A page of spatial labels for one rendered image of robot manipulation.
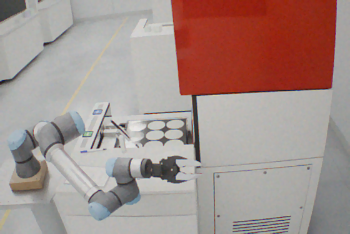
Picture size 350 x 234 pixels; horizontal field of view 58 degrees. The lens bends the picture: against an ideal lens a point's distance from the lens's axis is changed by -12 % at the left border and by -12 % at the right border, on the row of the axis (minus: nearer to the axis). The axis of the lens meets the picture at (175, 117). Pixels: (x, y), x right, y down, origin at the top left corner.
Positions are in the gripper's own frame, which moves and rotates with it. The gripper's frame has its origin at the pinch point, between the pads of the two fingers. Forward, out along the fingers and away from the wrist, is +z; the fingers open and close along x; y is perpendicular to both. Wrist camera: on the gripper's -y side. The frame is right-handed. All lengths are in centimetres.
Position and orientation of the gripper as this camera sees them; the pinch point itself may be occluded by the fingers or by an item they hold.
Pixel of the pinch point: (198, 169)
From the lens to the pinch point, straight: 119.1
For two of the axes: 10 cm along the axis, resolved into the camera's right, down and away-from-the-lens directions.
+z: 9.4, -0.3, -3.4
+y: 3.5, 1.1, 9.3
